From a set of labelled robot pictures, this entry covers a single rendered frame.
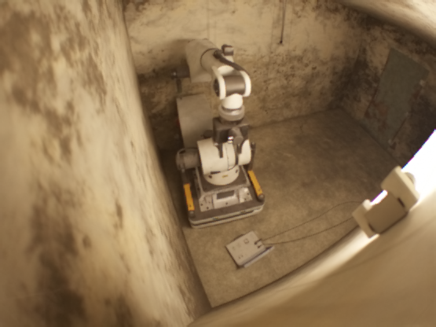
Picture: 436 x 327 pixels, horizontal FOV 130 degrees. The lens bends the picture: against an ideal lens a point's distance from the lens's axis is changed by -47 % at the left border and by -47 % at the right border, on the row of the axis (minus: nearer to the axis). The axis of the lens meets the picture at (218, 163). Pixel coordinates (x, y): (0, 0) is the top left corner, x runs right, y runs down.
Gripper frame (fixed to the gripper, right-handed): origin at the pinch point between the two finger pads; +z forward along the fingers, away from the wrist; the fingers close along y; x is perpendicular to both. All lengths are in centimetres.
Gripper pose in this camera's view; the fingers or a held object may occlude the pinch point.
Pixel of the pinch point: (229, 151)
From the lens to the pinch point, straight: 144.8
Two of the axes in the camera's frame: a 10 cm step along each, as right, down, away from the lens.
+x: 2.4, 7.3, -6.4
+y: -9.7, 1.9, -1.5
